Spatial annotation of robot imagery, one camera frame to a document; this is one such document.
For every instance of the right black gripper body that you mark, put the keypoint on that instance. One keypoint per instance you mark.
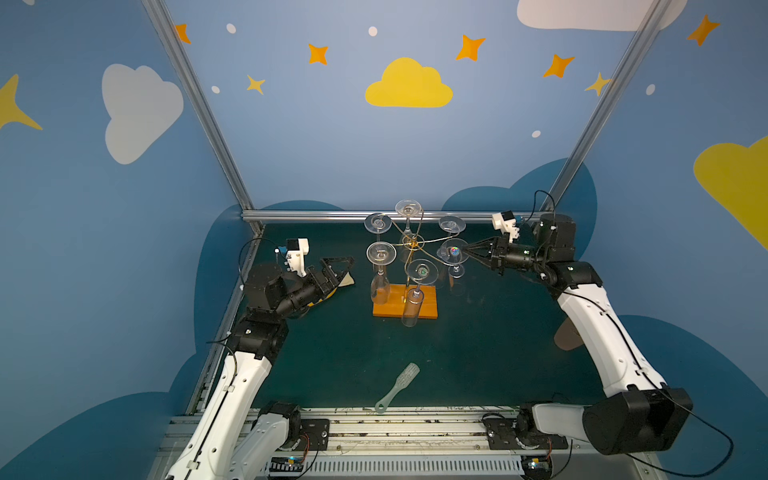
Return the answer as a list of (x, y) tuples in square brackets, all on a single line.
[(497, 253)]

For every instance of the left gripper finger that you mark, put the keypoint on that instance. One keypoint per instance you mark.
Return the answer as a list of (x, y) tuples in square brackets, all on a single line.
[(336, 269), (345, 282)]

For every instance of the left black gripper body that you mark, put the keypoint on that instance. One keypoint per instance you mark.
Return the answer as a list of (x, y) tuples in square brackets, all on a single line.
[(325, 278)]

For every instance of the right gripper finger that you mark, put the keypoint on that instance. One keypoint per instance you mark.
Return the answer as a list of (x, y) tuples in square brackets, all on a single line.
[(485, 244), (487, 258)]

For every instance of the clear glass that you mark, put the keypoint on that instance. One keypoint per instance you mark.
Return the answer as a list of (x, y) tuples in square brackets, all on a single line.
[(452, 225), (452, 253), (380, 254), (408, 209), (420, 273), (377, 223)]

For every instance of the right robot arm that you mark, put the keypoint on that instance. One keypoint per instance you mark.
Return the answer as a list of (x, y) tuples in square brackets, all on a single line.
[(640, 412)]

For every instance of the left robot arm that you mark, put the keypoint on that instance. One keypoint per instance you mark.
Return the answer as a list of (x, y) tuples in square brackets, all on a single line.
[(216, 449)]

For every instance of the orange wooden rack base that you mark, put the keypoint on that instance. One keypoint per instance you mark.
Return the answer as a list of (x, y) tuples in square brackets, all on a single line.
[(397, 300)]

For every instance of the yellow work glove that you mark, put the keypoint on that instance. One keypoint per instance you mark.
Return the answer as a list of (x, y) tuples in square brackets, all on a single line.
[(323, 289)]

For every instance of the clear glass top back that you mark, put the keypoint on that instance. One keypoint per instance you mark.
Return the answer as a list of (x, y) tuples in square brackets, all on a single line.
[(408, 209)]

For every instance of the brown round disc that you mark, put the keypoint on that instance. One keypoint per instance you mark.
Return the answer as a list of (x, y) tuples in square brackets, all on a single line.
[(567, 336)]

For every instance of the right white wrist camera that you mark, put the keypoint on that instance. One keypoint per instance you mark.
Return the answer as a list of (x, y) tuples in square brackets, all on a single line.
[(506, 223)]

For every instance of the gold wire glass rack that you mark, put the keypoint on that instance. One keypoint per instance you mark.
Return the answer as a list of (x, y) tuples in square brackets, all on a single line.
[(413, 245)]

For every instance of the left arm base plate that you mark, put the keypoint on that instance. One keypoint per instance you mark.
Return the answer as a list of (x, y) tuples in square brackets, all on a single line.
[(310, 434)]

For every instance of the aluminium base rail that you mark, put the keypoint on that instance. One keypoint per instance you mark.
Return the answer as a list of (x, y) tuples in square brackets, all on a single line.
[(442, 442)]

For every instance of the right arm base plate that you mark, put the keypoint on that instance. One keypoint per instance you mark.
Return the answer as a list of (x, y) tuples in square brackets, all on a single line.
[(503, 433)]

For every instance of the right aluminium post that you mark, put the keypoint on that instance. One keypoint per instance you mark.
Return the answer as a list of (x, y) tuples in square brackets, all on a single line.
[(640, 44)]

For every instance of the aluminium post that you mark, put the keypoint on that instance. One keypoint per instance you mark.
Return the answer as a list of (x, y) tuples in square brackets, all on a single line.
[(161, 20), (640, 44)]

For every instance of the left aluminium post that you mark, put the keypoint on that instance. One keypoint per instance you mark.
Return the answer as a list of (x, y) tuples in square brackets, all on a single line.
[(161, 20)]

